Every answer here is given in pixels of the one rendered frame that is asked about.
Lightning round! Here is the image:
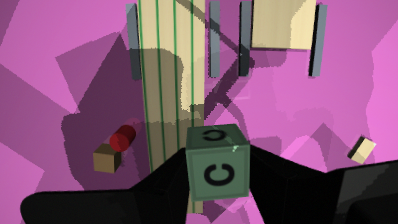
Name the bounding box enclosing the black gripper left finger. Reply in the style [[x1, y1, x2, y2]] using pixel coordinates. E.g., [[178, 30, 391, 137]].
[[20, 148, 190, 224]]

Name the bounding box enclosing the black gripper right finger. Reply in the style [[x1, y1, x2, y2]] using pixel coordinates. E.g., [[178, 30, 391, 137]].
[[249, 144, 398, 224]]

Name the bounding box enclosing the green labelled cube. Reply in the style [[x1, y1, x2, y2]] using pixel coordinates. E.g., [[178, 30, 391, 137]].
[[185, 123, 250, 202]]

